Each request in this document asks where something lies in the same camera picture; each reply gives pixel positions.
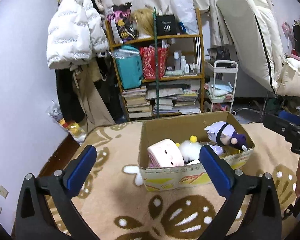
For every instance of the stack of books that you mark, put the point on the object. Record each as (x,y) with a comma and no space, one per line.
(137,104)

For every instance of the beige brown patterned rug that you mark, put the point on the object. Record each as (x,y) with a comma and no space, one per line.
(115,203)

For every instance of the black hanging garment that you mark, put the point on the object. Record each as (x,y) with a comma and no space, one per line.
(68,100)

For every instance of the bagged lavender plush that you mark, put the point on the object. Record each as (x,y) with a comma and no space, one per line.
(217,149)

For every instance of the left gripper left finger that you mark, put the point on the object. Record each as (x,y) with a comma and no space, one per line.
(34,219)

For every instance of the yellow wooden shelf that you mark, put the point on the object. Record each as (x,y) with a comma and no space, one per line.
(197,52)

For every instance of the pink swiss roll plush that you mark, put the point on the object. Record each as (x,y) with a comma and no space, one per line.
(164,154)

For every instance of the white-haired purple plush doll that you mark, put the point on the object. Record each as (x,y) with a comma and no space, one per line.
(224,134)

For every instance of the printed cardboard box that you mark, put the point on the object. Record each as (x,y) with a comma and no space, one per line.
(179,129)

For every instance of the white bottles on shelf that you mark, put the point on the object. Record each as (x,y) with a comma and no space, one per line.
(181,67)

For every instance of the white rolling cart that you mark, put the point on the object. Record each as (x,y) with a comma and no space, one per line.
(220,93)

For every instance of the beige hanging coat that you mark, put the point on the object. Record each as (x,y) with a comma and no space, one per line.
(95,111)

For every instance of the cream upright mattress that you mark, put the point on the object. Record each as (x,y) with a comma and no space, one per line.
(256,37)

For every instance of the black box with 40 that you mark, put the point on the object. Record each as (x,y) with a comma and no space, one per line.
(166,25)

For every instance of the plastic bag with snacks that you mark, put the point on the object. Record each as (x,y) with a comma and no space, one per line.
(73,128)

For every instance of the teal bag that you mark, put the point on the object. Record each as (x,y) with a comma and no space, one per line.
(129,66)

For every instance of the cream pillow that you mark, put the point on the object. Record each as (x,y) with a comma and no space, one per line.
(289,81)

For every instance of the blonde wig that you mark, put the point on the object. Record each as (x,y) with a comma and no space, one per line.
(143,22)

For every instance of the white puffer jacket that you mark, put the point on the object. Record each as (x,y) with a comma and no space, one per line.
(75,35)

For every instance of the red patterned gift bag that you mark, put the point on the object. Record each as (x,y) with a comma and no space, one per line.
(148,62)

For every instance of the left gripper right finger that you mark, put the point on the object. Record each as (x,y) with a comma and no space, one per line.
(262,219)

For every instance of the green pole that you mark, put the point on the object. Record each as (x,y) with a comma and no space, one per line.
(156,62)

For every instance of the white fluffy pompom plush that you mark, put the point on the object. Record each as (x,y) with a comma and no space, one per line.
(190,149)

